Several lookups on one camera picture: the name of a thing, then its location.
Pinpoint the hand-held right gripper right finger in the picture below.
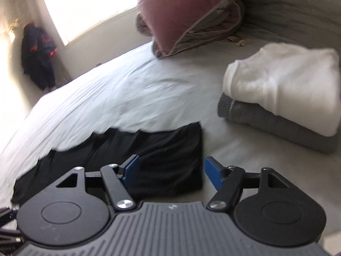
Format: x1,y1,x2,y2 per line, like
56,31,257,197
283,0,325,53
205,157,288,211

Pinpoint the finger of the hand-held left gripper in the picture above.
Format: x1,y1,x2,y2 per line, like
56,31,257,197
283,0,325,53
0,207,18,226
0,229,23,246

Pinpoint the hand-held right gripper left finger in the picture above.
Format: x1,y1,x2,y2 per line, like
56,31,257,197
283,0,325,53
55,155,140,211

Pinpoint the black garment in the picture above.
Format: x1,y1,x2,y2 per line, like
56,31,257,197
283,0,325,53
11,122,204,206

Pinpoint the folded grey garment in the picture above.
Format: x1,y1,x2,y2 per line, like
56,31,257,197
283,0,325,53
217,93,341,154

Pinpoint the bed with grey sheet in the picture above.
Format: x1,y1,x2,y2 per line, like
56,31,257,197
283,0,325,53
0,36,341,246

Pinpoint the folded white garment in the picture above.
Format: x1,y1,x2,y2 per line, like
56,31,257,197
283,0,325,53
222,43,341,137

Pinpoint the folded grey pink duvet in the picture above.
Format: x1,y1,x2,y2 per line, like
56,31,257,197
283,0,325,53
135,0,246,60

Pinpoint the dark hanging jacket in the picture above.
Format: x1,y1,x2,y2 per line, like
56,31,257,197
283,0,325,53
21,22,58,92

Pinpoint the pink pillow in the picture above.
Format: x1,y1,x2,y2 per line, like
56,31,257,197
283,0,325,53
135,0,255,56

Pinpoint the window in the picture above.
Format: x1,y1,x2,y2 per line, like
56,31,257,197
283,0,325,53
42,0,145,46

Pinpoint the grey quilted blanket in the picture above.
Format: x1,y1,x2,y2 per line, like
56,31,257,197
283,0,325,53
240,0,341,52

